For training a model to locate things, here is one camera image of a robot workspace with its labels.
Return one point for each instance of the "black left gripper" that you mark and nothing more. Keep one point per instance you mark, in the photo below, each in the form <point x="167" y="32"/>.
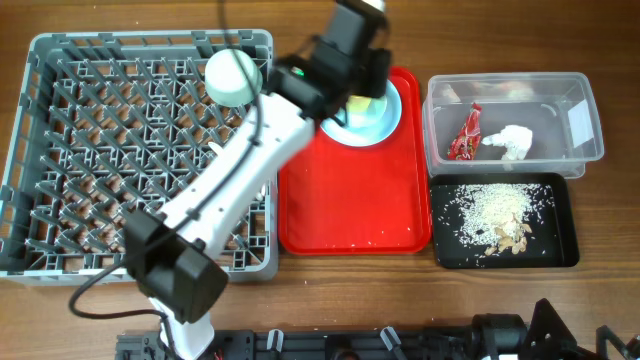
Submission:
<point x="374" y="82"/>

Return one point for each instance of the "yellow plastic cup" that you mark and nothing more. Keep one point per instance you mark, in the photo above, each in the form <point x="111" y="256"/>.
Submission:
<point x="357" y="111"/>

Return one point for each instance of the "red snack wrapper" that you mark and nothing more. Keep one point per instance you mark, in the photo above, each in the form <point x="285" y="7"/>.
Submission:
<point x="465" y="144"/>

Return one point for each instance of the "mint green bowl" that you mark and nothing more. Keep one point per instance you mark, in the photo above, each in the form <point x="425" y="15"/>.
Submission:
<point x="232" y="78"/>

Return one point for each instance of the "white napkin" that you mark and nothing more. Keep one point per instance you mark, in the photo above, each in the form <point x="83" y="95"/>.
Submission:
<point x="517" y="141"/>

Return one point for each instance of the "white plastic spoon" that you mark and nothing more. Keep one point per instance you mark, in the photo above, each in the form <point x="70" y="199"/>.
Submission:
<point x="218" y="150"/>

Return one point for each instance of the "rice and food scraps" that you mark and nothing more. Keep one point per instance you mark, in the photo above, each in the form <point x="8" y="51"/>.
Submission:
<point x="495" y="218"/>

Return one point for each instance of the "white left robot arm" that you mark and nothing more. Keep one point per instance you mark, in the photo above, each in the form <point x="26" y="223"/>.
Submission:
<point x="172" y="255"/>

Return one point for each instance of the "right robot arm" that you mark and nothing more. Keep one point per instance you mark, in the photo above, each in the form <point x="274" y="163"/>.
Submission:
<point x="545" y="337"/>

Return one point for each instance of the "black waste tray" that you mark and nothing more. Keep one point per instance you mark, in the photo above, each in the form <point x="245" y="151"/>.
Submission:
<point x="555" y="243"/>

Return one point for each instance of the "grey dishwasher rack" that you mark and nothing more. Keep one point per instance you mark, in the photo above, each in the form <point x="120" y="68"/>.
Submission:
<point x="107" y="123"/>

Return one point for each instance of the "light blue plate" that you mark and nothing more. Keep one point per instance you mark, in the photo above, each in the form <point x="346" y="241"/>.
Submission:
<point x="384" y="116"/>

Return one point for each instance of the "red plastic tray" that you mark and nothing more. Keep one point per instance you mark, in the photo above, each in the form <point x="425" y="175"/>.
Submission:
<point x="340" y="200"/>

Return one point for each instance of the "clear plastic bin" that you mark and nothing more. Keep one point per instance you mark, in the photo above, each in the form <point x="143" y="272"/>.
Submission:
<point x="558" y="107"/>

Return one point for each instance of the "black mounting rail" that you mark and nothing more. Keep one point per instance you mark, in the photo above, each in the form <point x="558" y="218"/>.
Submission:
<point x="392" y="343"/>

